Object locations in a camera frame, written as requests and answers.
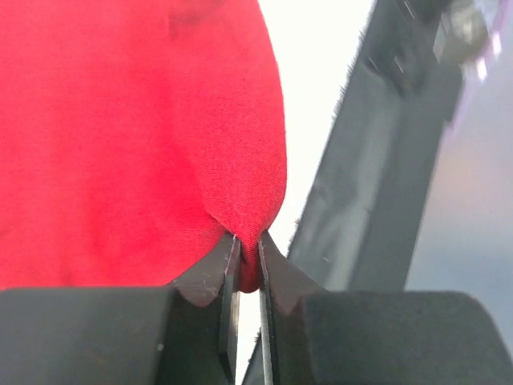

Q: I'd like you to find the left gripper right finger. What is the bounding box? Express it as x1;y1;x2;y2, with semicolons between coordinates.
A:
259;234;512;384

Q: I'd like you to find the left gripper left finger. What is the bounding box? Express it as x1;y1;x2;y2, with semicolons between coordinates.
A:
1;235;240;385

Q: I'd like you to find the red t shirt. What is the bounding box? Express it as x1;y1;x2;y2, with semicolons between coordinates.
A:
1;1;286;293

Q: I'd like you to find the floral patterned table mat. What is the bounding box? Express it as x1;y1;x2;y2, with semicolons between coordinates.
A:
234;0;376;385

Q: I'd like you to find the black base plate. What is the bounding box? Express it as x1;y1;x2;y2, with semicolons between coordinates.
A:
244;1;488;384

